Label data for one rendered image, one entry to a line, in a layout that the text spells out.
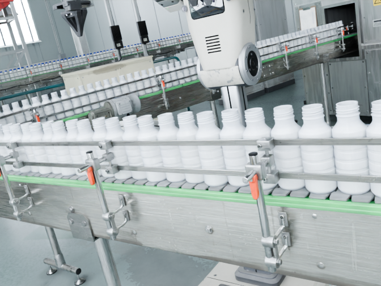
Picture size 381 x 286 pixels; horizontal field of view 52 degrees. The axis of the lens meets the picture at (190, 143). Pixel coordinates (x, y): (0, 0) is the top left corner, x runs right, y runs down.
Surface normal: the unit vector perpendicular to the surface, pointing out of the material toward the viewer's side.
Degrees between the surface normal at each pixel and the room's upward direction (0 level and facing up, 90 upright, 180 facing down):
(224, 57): 90
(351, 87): 90
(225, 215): 90
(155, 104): 90
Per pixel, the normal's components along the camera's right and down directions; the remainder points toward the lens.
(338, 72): -0.78, 0.31
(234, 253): -0.55, 0.33
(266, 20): 0.59, 0.10
